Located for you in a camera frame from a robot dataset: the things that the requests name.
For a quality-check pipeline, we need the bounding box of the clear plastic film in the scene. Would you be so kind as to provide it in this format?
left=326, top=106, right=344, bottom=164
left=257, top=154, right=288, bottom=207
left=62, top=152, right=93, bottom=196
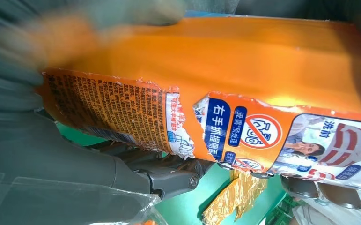
left=0, top=169, right=169, bottom=225

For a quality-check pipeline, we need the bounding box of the green plastic crate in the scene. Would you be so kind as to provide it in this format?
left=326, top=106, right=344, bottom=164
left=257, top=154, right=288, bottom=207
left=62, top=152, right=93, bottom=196
left=265, top=194, right=295, bottom=225

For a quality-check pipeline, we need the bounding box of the yellow taped cardboard mat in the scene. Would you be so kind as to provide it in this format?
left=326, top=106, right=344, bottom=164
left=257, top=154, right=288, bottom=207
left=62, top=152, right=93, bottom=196
left=202, top=169, right=268, bottom=225

